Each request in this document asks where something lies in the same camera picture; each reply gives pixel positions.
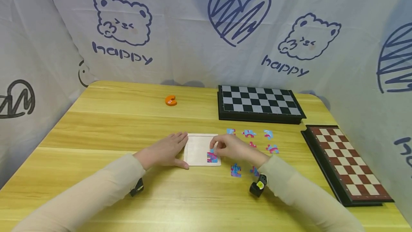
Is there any person's left hand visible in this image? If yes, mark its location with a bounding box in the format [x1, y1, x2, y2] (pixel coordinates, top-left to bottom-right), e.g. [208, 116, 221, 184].
[141, 132, 190, 170]

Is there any person's right hand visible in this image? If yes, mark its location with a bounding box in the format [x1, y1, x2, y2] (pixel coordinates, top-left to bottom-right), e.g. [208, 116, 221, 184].
[210, 134, 258, 164]

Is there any white wooden puzzle tray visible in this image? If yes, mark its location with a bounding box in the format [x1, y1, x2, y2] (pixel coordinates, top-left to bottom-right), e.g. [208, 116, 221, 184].
[183, 133, 222, 167]

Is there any person's right forearm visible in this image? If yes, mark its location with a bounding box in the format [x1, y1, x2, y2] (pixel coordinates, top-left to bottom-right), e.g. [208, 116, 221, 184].
[251, 148, 366, 232]

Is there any person's left forearm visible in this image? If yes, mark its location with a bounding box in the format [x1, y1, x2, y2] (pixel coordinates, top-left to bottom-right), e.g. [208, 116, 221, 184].
[11, 149, 150, 232]

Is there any group of puzzle pieces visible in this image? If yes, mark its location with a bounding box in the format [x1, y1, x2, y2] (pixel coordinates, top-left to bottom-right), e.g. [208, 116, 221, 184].
[226, 128, 280, 178]

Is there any black wrist band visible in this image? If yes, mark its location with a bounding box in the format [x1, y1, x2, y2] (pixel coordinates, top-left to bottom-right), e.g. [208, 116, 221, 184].
[130, 178, 144, 197]
[249, 174, 268, 198]

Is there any black and white chessboard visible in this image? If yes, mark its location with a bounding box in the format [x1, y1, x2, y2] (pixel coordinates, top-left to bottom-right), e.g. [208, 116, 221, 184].
[217, 85, 307, 125]

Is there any red and white chessboard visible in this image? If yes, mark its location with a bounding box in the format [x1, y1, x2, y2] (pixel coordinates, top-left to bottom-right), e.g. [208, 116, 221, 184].
[301, 125, 395, 207]

